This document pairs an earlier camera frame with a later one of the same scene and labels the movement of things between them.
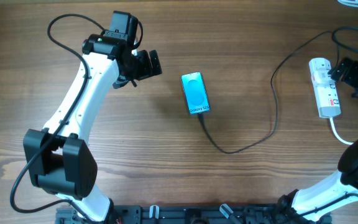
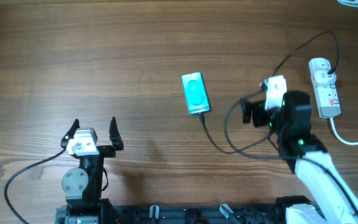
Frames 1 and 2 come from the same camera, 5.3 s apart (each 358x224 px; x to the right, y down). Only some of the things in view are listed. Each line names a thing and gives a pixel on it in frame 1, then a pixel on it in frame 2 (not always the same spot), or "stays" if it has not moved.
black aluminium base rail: x=193 y=214 stays
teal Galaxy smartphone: x=195 y=92 stays
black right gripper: x=350 y=76 to x=259 y=107
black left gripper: x=146 y=70 to x=108 y=151
